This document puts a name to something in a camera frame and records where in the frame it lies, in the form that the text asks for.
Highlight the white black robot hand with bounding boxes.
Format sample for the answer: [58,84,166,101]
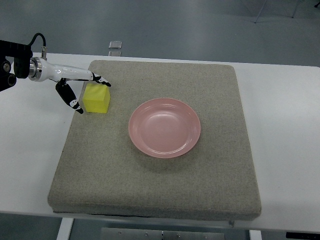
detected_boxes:
[28,57,111,114]

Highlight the yellow cube block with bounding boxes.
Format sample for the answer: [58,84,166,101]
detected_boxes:
[82,83,111,114]

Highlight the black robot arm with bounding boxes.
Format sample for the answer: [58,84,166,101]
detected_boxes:
[0,32,47,91]

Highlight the clear floor plate lower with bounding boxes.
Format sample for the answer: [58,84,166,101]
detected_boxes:
[108,50,122,57]

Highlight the clear floor plate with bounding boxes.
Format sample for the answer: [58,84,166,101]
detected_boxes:
[108,50,122,57]
[108,40,123,49]

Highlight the clear floor plate upper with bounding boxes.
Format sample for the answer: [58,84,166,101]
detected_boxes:
[108,40,123,49]

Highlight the pink plate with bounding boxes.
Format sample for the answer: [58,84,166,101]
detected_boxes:
[128,98,201,159]

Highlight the beige square cushion mat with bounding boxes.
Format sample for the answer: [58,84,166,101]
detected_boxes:
[47,60,262,221]

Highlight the white table leg left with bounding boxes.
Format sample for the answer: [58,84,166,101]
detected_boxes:
[56,217,74,240]

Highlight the white table leg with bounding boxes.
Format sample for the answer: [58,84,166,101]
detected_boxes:
[249,230,262,240]
[56,217,74,240]

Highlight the white table leg right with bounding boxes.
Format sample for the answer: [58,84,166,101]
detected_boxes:
[249,230,262,240]

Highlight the metal chair legs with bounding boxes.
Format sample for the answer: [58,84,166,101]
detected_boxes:
[253,0,320,24]

